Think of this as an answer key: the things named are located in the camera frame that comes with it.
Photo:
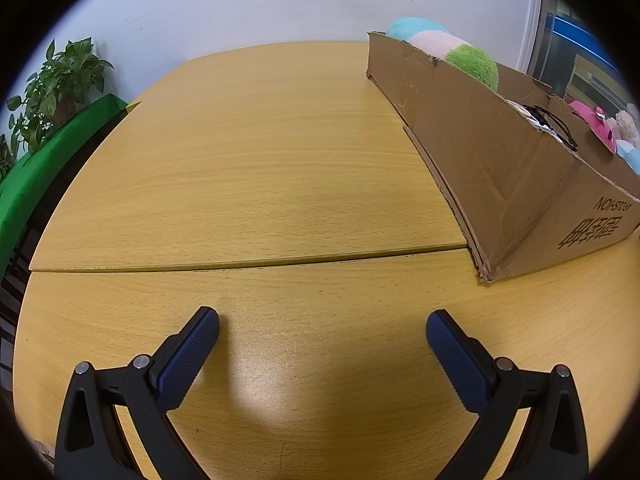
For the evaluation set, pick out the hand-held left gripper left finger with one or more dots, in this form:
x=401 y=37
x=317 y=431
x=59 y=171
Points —
x=187 y=360

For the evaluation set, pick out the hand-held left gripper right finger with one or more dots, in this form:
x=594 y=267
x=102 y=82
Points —
x=457 y=360

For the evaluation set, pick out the brown cardboard box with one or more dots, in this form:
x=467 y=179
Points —
x=500 y=185

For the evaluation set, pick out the black sunglasses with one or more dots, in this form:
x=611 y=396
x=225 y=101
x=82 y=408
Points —
x=537 y=110

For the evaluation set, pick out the wooden desktop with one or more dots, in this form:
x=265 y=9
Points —
x=250 y=160

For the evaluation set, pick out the green chair back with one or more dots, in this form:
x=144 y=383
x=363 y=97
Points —
x=50 y=155

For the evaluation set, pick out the white blue plush dog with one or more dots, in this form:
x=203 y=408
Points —
x=631 y=154

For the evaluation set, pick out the pink plush toy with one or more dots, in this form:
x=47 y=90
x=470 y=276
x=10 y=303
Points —
x=592 y=116

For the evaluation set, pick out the beige plush bear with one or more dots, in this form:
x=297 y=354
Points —
x=627 y=125

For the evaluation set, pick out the pastel caterpillar plush toy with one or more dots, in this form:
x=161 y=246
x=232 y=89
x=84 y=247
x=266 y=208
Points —
x=470 y=62

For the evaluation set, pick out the green potted plant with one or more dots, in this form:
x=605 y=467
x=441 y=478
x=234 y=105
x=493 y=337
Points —
x=60 y=80

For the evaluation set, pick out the glass door with blue band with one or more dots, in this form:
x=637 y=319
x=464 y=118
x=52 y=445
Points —
x=565 y=45

